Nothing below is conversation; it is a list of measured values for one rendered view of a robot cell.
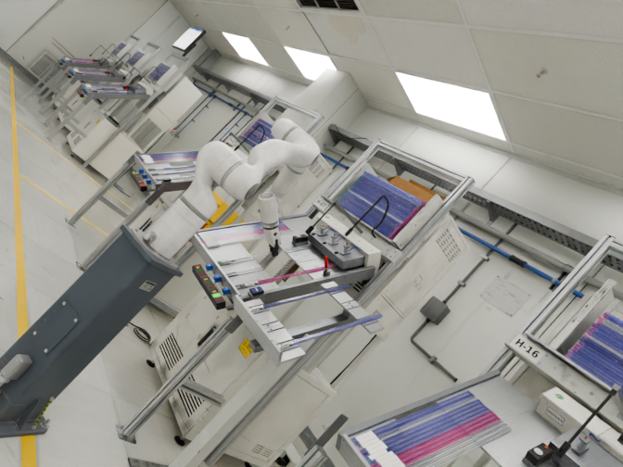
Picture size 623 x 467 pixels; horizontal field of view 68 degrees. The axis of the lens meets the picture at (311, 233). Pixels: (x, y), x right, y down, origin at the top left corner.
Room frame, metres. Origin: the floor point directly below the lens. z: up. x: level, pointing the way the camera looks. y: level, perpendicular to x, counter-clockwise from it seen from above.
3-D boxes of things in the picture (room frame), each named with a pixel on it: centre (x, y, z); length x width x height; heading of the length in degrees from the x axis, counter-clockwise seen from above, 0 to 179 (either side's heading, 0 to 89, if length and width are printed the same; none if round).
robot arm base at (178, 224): (1.56, 0.34, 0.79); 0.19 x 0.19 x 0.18
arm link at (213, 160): (1.57, 0.37, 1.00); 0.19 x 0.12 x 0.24; 80
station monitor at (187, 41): (6.11, 2.93, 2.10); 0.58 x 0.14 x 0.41; 40
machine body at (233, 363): (2.63, -0.24, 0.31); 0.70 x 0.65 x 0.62; 40
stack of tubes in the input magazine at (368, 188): (2.51, -0.18, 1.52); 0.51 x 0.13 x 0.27; 40
